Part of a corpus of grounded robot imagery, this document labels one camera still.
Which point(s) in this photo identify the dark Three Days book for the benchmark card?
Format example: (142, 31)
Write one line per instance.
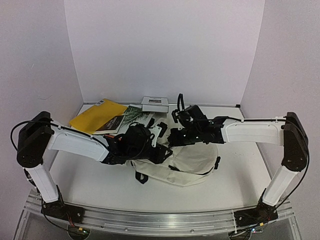
(120, 123)

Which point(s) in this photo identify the beige canvas student bag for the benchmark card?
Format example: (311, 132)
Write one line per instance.
(187, 166)

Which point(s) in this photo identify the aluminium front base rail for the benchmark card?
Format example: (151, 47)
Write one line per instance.
(180, 224)

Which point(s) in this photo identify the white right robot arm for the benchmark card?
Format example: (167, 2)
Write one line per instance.
(286, 132)

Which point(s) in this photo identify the white box with photo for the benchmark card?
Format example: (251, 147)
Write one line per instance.
(155, 104)

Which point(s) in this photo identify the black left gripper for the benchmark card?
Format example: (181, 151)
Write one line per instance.
(159, 157)

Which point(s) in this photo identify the yellow hardcover book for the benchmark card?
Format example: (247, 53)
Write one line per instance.
(97, 115)

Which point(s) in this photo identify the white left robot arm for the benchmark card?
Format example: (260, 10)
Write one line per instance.
(41, 134)

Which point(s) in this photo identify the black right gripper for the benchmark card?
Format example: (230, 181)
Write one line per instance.
(173, 139)

